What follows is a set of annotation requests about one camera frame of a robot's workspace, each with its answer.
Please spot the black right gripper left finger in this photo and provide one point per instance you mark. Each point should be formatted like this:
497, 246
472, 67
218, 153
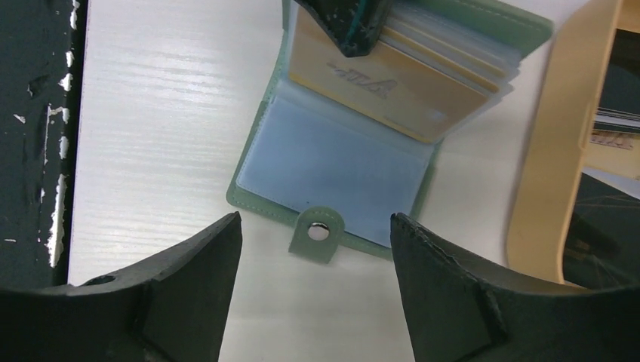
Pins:
171, 306

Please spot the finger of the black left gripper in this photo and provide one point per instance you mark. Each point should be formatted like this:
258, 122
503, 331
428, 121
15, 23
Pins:
354, 26

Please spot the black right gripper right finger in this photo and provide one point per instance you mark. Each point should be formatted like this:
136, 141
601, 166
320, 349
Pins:
460, 306

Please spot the gold card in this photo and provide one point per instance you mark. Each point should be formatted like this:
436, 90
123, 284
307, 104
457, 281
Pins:
387, 85
614, 152

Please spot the green leather card holder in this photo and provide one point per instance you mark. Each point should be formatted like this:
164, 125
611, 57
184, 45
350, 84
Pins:
335, 175

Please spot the black card in tray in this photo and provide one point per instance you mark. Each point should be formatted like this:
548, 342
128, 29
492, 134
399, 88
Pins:
602, 244
618, 109

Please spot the gold card in tray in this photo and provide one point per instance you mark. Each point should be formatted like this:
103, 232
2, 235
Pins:
614, 152

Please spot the tan oval tray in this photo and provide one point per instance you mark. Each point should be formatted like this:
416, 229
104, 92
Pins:
560, 132

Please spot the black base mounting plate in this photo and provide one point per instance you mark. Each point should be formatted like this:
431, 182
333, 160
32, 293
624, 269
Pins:
42, 58

